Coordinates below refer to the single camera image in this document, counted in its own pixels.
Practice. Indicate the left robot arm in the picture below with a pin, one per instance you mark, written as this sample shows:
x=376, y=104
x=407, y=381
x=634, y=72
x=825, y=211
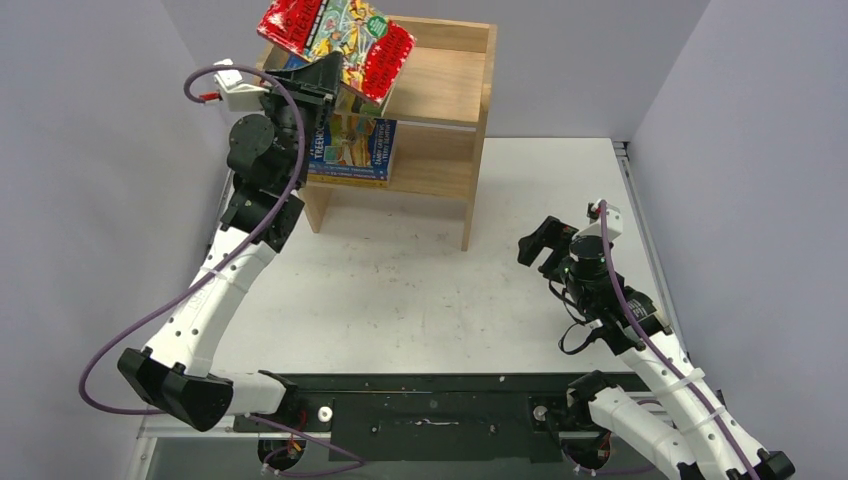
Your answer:
x=268, y=156

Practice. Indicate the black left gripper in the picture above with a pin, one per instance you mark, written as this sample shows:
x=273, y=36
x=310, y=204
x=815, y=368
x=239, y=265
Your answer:
x=314, y=85

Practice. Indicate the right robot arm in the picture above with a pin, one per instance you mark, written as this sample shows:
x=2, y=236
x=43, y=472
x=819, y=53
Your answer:
x=649, y=358

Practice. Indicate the wooden shelf unit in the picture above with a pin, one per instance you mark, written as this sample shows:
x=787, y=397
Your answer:
x=440, y=101

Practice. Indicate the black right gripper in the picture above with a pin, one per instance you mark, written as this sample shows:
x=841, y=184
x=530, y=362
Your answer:
x=553, y=250

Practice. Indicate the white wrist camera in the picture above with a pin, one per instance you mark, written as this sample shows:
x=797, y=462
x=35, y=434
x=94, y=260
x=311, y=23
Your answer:
x=235, y=92
x=604, y=219

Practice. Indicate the yellow 130-storey treehouse book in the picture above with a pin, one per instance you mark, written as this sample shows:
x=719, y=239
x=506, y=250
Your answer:
x=347, y=181

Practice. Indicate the red treehouse book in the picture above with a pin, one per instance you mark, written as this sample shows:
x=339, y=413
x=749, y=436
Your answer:
x=374, y=47

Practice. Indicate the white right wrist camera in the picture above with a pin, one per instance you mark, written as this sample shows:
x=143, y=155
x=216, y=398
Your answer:
x=604, y=219

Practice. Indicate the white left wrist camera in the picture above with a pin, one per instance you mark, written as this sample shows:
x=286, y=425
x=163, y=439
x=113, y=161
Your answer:
x=235, y=92

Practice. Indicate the animal farm book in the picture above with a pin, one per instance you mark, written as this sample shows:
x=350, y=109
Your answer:
x=347, y=102

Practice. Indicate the blue 91-storey treehouse book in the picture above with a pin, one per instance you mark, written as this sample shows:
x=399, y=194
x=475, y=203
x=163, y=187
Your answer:
x=354, y=146

